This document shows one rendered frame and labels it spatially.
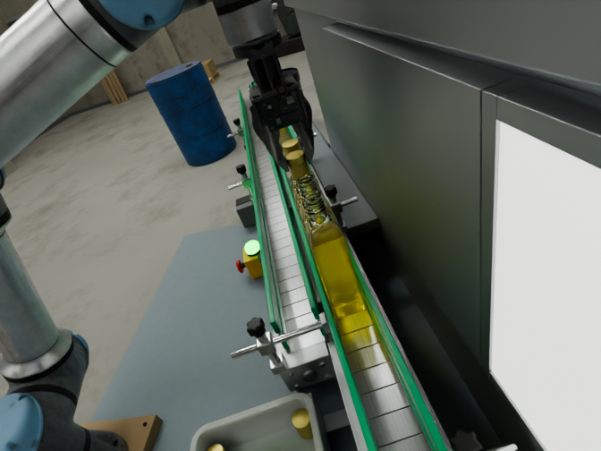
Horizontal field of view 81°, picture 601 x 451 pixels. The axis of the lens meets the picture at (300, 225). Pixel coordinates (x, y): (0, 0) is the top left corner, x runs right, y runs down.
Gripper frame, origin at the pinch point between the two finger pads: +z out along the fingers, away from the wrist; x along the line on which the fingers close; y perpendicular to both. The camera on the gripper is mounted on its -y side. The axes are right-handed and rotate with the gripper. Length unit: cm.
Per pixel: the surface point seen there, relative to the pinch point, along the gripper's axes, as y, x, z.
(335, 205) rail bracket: -9.6, 5.4, 18.8
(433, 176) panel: 27.7, 12.3, -5.7
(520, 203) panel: 40.1, 12.7, -9.8
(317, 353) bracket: 20.2, -7.7, 26.8
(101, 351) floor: -91, -143, 115
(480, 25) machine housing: 34.6, 13.2, -20.3
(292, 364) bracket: 20.8, -12.5, 26.8
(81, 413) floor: -53, -142, 115
